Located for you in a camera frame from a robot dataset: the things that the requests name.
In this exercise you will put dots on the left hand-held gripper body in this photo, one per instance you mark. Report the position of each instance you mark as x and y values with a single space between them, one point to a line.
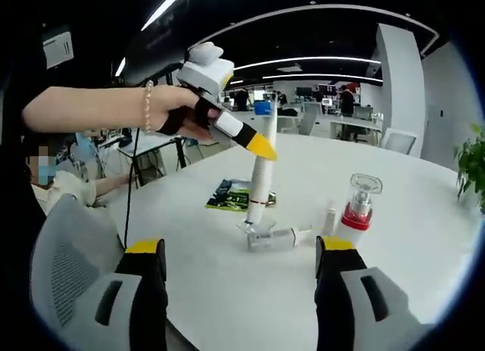
204 74

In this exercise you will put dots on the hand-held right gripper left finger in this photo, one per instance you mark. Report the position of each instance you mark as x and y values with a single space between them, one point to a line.
136 309

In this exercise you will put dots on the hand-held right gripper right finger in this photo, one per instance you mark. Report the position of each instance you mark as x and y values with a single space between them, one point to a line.
341 309

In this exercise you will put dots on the white skincare tube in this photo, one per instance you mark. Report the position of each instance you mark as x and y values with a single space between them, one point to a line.
261 176

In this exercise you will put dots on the green black skincare sachet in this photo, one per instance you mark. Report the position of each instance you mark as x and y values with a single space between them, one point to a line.
227 199

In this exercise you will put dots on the white red-collared skincare bottle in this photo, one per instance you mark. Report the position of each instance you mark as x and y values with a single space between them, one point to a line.
350 233

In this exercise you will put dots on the small white skincare bottle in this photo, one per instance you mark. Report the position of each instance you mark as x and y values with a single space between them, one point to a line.
331 220
269 239

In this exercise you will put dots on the person's left hand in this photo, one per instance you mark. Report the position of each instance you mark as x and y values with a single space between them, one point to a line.
174 108

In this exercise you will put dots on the blue box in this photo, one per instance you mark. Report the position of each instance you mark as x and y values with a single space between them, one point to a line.
262 108

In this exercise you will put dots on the white side desk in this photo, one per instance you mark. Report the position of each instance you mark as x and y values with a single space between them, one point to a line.
159 150

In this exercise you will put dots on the grey mesh office chair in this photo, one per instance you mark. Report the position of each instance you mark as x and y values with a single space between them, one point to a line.
68 260

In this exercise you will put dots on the clear plastic wrapper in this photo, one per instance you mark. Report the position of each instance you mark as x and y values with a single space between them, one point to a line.
242 226

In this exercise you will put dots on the long white desk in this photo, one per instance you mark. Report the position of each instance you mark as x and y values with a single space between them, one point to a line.
356 125

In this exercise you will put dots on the white hanging sign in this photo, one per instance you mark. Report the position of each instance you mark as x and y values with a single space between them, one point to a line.
57 49

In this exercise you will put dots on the potted green plant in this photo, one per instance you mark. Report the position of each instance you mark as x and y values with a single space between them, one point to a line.
471 157

